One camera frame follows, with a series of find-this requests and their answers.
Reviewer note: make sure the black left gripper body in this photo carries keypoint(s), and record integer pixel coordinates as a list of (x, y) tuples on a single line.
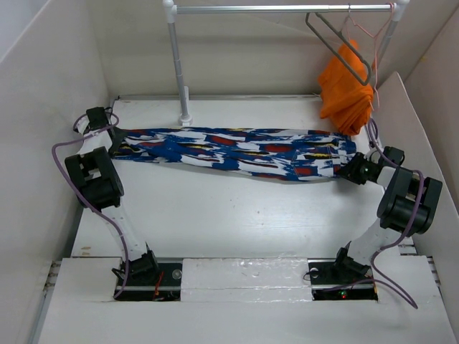
[(118, 142)]

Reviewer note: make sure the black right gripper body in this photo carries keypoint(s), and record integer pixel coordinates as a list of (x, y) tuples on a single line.
[(360, 169)]

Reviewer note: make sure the blue patterned trousers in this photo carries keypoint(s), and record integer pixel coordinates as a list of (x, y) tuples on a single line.
[(284, 154)]

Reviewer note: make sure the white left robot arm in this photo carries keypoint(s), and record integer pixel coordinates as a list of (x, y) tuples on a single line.
[(92, 172)]

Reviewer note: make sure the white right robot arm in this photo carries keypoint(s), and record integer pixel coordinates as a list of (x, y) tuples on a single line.
[(407, 207)]

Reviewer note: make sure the orange cloth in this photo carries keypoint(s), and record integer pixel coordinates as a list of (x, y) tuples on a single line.
[(346, 102)]

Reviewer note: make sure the white clothes rack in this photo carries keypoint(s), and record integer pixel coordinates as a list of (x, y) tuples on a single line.
[(396, 10)]

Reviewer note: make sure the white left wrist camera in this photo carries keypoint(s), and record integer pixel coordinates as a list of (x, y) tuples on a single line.
[(82, 125)]

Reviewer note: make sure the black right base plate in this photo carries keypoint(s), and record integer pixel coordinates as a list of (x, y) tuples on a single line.
[(332, 283)]

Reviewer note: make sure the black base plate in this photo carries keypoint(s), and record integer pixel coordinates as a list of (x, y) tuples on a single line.
[(332, 283), (166, 287)]

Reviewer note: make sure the pink wire hanger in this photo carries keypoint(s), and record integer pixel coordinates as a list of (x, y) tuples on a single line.
[(375, 39)]

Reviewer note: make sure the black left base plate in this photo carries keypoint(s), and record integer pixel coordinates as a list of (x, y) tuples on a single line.
[(166, 287)]

